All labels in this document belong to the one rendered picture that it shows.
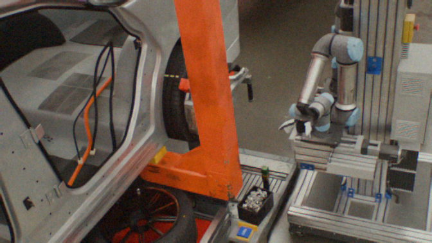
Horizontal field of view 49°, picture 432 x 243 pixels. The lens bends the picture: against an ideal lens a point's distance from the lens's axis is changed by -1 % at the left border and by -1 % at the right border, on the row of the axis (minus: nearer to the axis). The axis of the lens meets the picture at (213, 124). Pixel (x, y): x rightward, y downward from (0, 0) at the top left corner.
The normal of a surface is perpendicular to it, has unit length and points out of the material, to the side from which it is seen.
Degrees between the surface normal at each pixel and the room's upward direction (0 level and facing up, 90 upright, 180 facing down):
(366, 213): 0
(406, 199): 0
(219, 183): 90
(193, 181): 90
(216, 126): 90
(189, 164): 90
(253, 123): 0
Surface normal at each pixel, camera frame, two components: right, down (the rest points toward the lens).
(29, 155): 0.89, 0.13
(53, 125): -0.44, 0.43
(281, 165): -0.13, -0.81
